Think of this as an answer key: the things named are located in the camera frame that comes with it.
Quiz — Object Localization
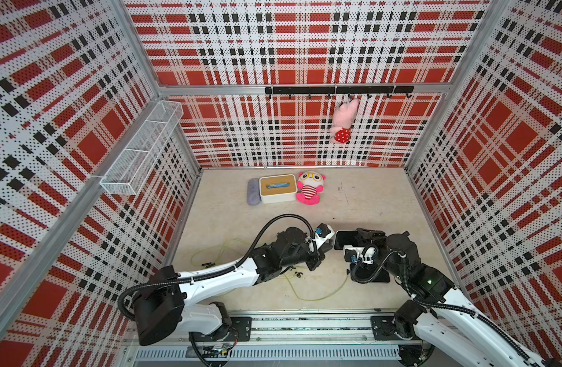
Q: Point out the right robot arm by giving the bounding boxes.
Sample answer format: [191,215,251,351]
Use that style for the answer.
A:
[334,229,561,366]

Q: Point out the white wire mesh basket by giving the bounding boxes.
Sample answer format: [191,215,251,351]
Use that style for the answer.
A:
[101,101,183,196]

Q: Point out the white-edged smartphone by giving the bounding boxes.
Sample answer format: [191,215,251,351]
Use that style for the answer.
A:
[334,230,360,250]

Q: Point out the grey oval pad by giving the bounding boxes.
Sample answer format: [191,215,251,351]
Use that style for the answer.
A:
[247,178,261,206]

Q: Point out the pink owl plush toy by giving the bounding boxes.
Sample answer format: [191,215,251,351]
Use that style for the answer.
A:
[296,171,326,206]

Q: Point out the green wired earphones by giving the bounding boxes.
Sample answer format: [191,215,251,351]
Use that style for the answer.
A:
[188,235,309,281]
[282,266,348,303]

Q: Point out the purple-edged smartphone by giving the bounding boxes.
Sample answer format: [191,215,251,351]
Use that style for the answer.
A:
[349,263,390,284]

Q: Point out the metal base rail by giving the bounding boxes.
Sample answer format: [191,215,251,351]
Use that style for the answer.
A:
[128,310,495,366]

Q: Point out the black hook rail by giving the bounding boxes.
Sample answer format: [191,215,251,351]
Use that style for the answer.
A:
[264,85,415,97]

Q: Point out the pink pig plush hanging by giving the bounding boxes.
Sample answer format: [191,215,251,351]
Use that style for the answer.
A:
[330,99,360,145]

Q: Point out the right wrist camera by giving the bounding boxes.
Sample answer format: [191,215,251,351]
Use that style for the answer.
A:
[343,246,378,265]

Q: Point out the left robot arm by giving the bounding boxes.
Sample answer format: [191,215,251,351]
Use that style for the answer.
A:
[117,214,335,346]

